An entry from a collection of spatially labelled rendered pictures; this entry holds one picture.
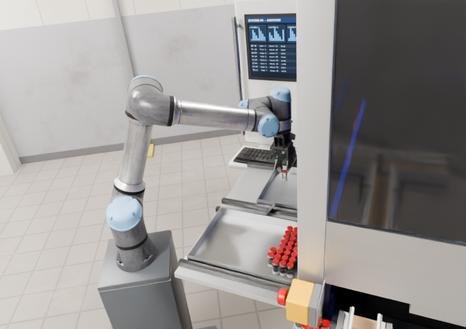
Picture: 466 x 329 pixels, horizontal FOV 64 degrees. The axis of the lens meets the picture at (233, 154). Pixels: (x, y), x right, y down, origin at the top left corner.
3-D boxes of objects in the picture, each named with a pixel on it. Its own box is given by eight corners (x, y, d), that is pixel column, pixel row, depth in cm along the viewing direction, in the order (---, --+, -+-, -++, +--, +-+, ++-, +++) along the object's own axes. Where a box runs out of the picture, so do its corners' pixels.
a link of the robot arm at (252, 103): (244, 108, 127) (275, 103, 128) (236, 97, 136) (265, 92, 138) (246, 129, 131) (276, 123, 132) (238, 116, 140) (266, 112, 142)
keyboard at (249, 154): (318, 159, 183) (318, 155, 182) (311, 173, 172) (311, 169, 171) (243, 148, 199) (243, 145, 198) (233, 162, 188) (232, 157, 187)
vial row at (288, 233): (294, 236, 126) (293, 225, 124) (278, 275, 112) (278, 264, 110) (288, 234, 127) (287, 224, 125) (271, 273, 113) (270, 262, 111)
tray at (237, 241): (311, 232, 128) (311, 224, 126) (290, 290, 107) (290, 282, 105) (221, 214, 140) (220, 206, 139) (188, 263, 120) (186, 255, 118)
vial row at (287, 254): (300, 237, 125) (300, 227, 123) (286, 277, 111) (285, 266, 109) (294, 236, 126) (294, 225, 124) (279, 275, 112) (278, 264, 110)
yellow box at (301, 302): (321, 304, 93) (322, 284, 89) (315, 329, 87) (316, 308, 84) (292, 296, 96) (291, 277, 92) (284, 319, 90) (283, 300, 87)
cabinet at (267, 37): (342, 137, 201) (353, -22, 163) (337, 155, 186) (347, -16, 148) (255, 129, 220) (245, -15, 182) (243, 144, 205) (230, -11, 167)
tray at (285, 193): (357, 182, 150) (358, 175, 148) (348, 223, 130) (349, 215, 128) (276, 171, 163) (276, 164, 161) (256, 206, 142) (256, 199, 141)
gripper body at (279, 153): (269, 159, 145) (268, 132, 140) (276, 149, 152) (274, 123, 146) (288, 162, 143) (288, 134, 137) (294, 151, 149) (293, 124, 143)
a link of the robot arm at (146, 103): (128, 94, 104) (286, 113, 119) (129, 82, 114) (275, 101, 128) (125, 131, 109) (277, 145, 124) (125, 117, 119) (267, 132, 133)
